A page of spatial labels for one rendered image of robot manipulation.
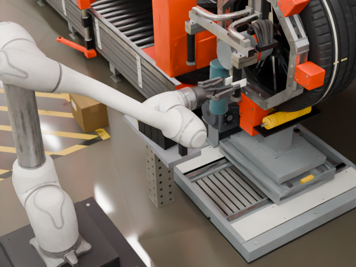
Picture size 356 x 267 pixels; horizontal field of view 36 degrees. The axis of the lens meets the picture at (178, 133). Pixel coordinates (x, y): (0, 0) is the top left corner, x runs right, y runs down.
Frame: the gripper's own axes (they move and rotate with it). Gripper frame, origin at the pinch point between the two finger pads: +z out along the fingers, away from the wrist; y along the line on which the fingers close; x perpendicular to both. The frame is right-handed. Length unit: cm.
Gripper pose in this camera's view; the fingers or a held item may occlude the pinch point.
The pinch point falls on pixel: (236, 81)
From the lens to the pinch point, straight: 218.7
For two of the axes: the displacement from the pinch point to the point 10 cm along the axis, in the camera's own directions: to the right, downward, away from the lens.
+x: -0.2, -8.0, -6.0
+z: 8.6, -3.3, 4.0
